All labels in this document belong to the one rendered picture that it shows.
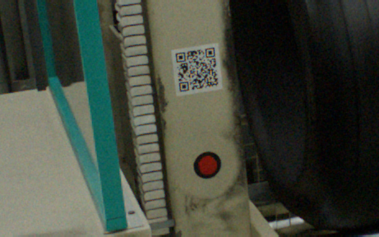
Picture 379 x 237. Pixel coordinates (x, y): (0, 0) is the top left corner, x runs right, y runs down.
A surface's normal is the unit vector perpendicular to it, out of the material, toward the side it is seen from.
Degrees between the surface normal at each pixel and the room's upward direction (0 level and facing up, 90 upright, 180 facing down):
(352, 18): 65
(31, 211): 0
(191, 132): 90
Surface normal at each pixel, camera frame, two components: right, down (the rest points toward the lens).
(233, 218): 0.25, 0.27
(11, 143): -0.10, -0.95
